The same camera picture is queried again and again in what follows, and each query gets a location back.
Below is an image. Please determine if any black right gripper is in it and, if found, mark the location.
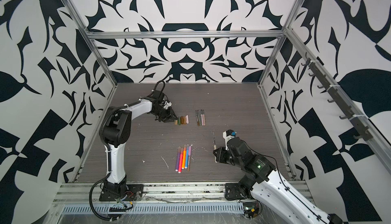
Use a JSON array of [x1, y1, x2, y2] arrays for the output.
[[212, 146, 245, 169]]

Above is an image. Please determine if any tan marker pen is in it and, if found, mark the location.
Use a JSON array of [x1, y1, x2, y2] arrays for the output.
[[213, 136, 217, 163]]

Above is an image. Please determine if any dark brown marker pen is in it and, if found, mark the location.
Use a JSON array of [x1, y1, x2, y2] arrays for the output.
[[195, 110, 200, 126]]

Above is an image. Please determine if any brown capped pink marker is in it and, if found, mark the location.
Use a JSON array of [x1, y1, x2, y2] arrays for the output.
[[200, 110, 205, 126]]

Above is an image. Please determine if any lilac capped tan marker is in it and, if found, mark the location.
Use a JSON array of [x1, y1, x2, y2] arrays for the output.
[[187, 145, 192, 172]]

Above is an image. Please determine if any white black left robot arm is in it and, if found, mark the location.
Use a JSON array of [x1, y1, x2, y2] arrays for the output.
[[89, 80, 178, 222]]

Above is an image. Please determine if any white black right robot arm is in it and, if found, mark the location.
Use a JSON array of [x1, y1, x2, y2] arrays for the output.
[[213, 136, 343, 224]]

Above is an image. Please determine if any blue marker pen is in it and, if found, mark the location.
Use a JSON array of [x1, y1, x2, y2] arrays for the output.
[[185, 144, 189, 169]]

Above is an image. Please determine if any pink red marker pen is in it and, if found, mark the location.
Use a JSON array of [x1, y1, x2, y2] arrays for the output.
[[178, 148, 184, 174]]

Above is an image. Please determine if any purple marker pen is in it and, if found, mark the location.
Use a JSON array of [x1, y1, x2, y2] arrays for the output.
[[175, 147, 181, 172]]

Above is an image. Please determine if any orange marker pen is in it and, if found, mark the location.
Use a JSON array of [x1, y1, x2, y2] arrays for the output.
[[181, 145, 187, 170]]

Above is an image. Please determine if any small circuit board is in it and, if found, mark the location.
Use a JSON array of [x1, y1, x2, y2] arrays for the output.
[[243, 202, 263, 219]]

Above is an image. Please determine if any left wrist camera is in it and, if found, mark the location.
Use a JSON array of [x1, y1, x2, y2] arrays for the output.
[[164, 101, 172, 110]]

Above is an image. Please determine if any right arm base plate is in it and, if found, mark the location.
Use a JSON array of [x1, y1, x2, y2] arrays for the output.
[[225, 183, 253, 201]]

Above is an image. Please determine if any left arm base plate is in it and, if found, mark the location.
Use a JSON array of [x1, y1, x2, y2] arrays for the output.
[[99, 182, 144, 202]]

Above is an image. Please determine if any white slotted cable duct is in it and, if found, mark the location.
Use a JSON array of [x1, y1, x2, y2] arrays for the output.
[[60, 202, 245, 215]]

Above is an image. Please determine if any black wall hook rack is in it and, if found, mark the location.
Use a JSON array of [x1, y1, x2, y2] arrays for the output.
[[302, 55, 374, 141]]

